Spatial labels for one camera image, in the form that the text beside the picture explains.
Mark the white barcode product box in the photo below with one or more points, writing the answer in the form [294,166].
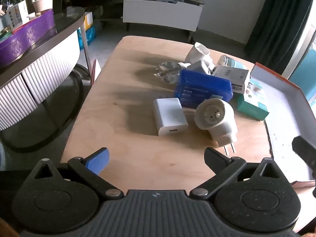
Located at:
[239,78]

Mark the white usb charger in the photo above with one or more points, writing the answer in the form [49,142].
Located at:
[169,116]

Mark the white yellow cardboard box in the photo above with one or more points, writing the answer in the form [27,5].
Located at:
[88,22]

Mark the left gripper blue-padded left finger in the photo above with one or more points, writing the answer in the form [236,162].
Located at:
[97,161]

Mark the dark green curtain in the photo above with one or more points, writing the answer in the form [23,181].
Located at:
[277,32]

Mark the white cube plug charger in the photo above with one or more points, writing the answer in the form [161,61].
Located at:
[200,67]

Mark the light blue toothpick jar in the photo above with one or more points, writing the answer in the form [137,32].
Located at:
[224,60]

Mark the white round plug nightlight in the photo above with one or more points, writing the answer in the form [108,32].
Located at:
[217,117]

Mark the white paper cup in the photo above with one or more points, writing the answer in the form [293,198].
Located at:
[42,5]

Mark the blue plastic case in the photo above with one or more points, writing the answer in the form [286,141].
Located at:
[193,88]

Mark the teal product box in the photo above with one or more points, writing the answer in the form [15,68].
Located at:
[250,100]

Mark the orange-edged cardboard box tray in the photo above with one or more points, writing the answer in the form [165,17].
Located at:
[290,115]

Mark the purple patterned tray box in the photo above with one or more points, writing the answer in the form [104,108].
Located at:
[14,46]

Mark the white tv cabinet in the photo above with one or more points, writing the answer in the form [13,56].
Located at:
[183,15]

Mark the blue plastic bag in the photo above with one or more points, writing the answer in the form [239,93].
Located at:
[90,36]

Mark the white round socket adapter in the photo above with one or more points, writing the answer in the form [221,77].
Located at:
[199,52]

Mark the round dark side table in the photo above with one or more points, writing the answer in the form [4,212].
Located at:
[39,71]

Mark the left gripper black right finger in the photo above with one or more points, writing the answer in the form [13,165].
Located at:
[215,160]

